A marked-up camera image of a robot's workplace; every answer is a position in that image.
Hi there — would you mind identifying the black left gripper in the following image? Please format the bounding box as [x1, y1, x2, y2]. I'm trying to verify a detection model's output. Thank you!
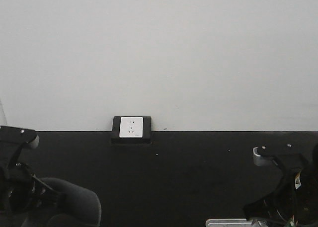
[0, 125, 66, 227]

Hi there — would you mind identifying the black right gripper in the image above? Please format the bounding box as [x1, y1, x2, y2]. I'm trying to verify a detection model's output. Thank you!
[243, 145, 318, 227]

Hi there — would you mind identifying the gray cloth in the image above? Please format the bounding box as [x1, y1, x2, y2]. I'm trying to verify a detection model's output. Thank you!
[22, 177, 102, 227]

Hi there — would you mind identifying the clear glass beaker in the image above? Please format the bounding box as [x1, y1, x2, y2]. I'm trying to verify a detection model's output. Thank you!
[248, 218, 280, 227]

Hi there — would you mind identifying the metal tray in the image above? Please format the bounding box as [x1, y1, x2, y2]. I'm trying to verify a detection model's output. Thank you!
[205, 219, 252, 227]

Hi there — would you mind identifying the black box power outlet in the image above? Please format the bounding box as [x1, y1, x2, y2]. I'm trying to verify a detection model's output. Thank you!
[111, 116, 152, 145]

